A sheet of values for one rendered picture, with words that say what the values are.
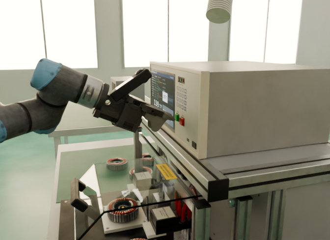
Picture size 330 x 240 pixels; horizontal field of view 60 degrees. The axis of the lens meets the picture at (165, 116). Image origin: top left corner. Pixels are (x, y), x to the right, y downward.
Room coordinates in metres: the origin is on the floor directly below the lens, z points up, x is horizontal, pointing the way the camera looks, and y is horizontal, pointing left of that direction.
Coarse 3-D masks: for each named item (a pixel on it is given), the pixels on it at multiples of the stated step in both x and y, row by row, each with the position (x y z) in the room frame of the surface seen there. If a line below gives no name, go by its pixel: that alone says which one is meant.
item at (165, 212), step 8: (160, 208) 0.73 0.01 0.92; (168, 208) 0.73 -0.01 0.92; (152, 216) 0.70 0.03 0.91; (160, 216) 0.69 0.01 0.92; (168, 216) 0.69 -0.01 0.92; (176, 216) 0.69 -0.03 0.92; (144, 224) 0.72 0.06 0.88; (152, 224) 0.70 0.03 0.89; (160, 224) 0.68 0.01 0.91; (168, 224) 0.68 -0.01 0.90; (176, 224) 0.69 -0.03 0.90; (184, 224) 0.69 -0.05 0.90; (152, 232) 0.68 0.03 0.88; (160, 232) 0.67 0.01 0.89; (168, 232) 0.68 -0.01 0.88; (184, 232) 0.73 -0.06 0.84
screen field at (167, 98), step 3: (165, 93) 0.86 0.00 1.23; (165, 96) 0.86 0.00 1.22; (168, 96) 0.84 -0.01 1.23; (171, 96) 0.81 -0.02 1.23; (165, 99) 0.86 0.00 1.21; (168, 99) 0.84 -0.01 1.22; (171, 99) 0.81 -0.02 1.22; (168, 102) 0.84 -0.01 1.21; (171, 102) 0.81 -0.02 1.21; (171, 105) 0.81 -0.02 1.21
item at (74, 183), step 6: (72, 180) 0.63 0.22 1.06; (78, 180) 0.63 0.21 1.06; (72, 186) 0.60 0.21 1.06; (78, 186) 0.60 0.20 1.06; (84, 186) 0.63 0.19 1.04; (72, 192) 0.57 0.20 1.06; (78, 192) 0.57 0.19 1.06; (72, 198) 0.55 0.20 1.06; (78, 198) 0.54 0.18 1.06; (72, 204) 0.53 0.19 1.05; (78, 204) 0.54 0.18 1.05; (84, 204) 0.54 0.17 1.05; (84, 210) 0.54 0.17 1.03
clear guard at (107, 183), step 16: (128, 160) 0.74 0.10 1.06; (144, 160) 0.74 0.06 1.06; (160, 160) 0.74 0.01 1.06; (96, 176) 0.64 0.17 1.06; (112, 176) 0.64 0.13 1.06; (128, 176) 0.64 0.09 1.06; (144, 176) 0.64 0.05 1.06; (160, 176) 0.64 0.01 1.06; (80, 192) 0.64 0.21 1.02; (96, 192) 0.57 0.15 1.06; (112, 192) 0.56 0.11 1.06; (128, 192) 0.56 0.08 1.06; (144, 192) 0.56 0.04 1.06; (160, 192) 0.56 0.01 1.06; (176, 192) 0.56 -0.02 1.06; (192, 192) 0.56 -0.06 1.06; (96, 208) 0.52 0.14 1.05; (112, 208) 0.50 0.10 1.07; (128, 208) 0.50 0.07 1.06; (80, 224) 0.51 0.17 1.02
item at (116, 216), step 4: (136, 208) 0.91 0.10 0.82; (108, 212) 0.89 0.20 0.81; (112, 212) 0.88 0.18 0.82; (116, 212) 0.87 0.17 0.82; (120, 212) 0.87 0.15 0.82; (124, 212) 0.87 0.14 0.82; (128, 212) 0.88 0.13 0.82; (132, 212) 0.88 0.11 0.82; (136, 212) 0.89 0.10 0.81; (108, 216) 0.89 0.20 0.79; (112, 216) 0.87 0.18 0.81; (116, 216) 0.86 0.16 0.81; (120, 216) 0.86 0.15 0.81; (124, 216) 0.87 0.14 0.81; (128, 216) 0.87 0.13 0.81; (132, 216) 0.88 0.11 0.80; (136, 216) 0.89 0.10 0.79; (112, 220) 0.87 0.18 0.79; (116, 220) 0.86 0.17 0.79; (120, 220) 0.86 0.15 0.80; (124, 220) 0.87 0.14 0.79; (128, 220) 0.87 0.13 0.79
